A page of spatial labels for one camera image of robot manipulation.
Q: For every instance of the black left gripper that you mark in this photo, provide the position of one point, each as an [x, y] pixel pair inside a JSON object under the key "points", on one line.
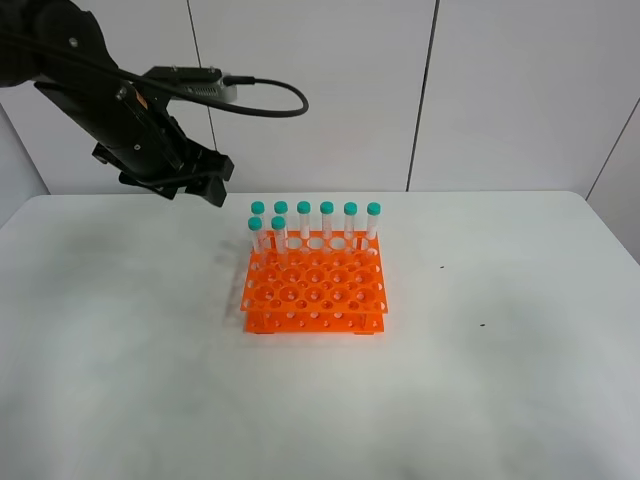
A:
{"points": [[152, 152]]}

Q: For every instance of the teal-capped test tube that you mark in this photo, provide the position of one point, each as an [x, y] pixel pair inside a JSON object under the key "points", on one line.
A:
{"points": [[279, 227]]}

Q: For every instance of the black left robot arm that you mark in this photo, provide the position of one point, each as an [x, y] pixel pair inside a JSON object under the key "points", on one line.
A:
{"points": [[61, 49]]}

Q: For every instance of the rack tube back far-left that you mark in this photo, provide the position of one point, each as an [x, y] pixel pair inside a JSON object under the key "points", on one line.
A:
{"points": [[258, 209]]}

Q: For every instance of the rack tube second row left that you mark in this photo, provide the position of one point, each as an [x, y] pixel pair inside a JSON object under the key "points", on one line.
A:
{"points": [[255, 226]]}

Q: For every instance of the orange test tube rack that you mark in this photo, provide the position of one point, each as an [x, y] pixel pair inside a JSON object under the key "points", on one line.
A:
{"points": [[316, 287]]}

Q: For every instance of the rack tube back far-right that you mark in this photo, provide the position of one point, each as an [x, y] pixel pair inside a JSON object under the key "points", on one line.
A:
{"points": [[373, 213]]}

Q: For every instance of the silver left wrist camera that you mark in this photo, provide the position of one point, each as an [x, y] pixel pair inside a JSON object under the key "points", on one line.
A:
{"points": [[203, 82]]}

